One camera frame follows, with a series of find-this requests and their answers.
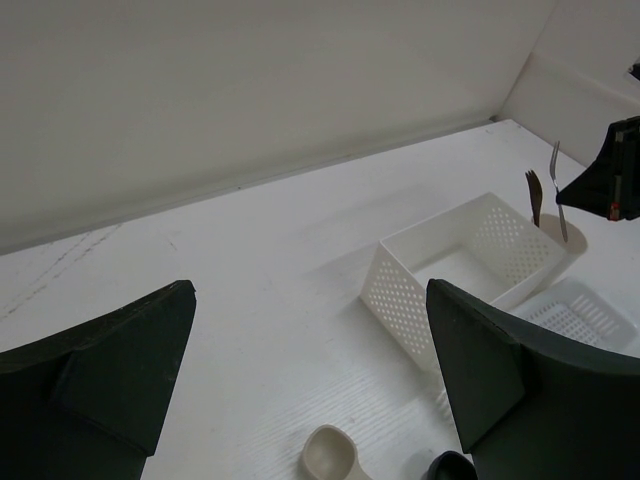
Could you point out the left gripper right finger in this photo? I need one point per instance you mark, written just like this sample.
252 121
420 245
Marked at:
529 403

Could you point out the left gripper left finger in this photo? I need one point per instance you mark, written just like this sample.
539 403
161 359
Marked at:
90 402

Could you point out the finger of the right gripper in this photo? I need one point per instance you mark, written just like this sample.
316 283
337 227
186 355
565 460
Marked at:
609 187

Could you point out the silver metal fork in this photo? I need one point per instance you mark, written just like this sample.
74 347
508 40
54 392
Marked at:
553 176

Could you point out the black spoon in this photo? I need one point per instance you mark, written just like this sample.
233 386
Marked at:
450 465

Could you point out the beige spoon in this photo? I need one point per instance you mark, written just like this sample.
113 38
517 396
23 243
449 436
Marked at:
330 454

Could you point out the white mesh tray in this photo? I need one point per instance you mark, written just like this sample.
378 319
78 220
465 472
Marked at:
574 310

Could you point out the white perforated box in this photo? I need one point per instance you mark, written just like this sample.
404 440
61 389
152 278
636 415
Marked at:
483 247

